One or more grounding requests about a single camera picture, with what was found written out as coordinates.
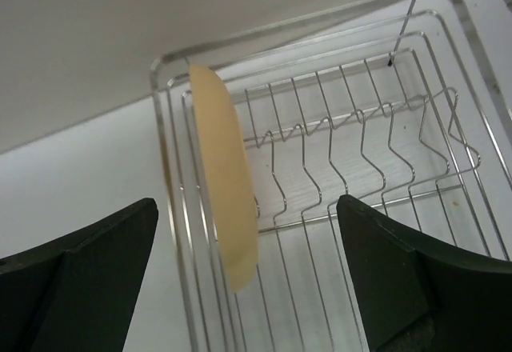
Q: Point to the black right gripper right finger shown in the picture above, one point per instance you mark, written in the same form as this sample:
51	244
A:
418	293

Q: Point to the chrome wire dish rack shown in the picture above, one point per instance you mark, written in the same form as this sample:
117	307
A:
388	101

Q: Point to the beige plate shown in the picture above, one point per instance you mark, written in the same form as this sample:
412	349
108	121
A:
228	176

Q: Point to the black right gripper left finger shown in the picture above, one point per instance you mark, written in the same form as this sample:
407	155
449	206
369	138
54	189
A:
78	292

